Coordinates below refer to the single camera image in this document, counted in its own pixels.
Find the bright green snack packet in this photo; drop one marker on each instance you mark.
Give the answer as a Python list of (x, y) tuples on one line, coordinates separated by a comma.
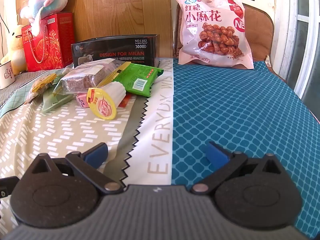
[(135, 76)]

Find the printed bed sheet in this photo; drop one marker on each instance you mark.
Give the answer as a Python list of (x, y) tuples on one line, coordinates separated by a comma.
[(62, 130)]

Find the red gift bag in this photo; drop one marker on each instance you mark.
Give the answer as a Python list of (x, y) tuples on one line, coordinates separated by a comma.
[(60, 42)]

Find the green pickle snack packet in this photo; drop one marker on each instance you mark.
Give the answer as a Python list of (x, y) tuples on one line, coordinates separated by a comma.
[(50, 103)]

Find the yellow striped snack packet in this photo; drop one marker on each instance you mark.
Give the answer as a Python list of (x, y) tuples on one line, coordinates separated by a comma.
[(117, 71)]

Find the yellow-lid jelly cup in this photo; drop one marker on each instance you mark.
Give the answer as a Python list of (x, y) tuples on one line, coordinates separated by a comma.
[(101, 103)]

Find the brown chair back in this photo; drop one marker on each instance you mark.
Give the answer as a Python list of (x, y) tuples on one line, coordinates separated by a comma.
[(260, 35)]

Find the yellow-brown snack packet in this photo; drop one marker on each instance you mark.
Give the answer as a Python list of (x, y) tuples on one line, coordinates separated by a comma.
[(37, 87)]

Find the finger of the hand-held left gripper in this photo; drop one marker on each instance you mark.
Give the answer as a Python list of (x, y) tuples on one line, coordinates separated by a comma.
[(8, 186)]

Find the black printed box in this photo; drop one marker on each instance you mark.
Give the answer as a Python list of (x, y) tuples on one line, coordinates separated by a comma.
[(120, 47)]

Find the red snack packet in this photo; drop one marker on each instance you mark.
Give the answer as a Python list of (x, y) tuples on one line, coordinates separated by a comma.
[(126, 103)]

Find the small pink snack packet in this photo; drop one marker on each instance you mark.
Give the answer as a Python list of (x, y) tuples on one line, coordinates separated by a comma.
[(82, 100)]

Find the white door frame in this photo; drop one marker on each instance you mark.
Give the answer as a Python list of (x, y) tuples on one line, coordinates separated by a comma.
[(287, 42)]

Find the yellow plush toy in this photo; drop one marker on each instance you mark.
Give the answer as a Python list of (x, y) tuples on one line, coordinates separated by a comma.
[(15, 47)]

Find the clear brown cake packet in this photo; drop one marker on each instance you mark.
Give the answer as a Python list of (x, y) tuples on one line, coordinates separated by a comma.
[(80, 80)]

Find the large pink snack bag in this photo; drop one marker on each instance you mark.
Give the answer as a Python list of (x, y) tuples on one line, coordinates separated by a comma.
[(212, 17)]

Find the white mug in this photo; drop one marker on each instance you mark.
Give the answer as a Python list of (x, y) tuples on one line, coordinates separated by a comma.
[(6, 76)]

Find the teal patterned cloth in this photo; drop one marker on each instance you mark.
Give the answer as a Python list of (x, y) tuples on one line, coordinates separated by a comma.
[(237, 105)]

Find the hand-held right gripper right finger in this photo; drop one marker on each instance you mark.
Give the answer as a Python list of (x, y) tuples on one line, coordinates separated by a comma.
[(216, 155)]

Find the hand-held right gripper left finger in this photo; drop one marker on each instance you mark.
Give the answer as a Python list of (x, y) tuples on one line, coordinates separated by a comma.
[(96, 153)]

